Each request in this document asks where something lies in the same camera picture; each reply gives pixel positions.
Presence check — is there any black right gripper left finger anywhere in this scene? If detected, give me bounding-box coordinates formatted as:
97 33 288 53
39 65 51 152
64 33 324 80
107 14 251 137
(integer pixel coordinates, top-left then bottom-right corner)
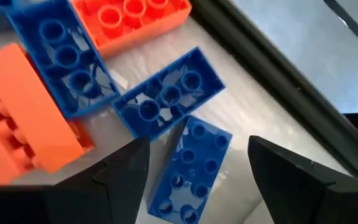
0 136 151 224

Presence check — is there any black aluminium table frame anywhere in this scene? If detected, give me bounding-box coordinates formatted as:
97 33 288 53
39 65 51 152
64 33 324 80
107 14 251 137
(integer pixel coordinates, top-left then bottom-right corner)
188 0 358 184

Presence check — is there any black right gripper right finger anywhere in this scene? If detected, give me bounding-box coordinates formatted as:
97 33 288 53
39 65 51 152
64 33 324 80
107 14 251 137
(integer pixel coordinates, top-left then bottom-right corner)
247 135 358 224

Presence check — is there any large orange block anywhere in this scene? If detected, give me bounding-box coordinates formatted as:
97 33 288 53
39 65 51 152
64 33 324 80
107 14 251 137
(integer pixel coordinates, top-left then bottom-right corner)
0 42 96 186
68 0 193 60

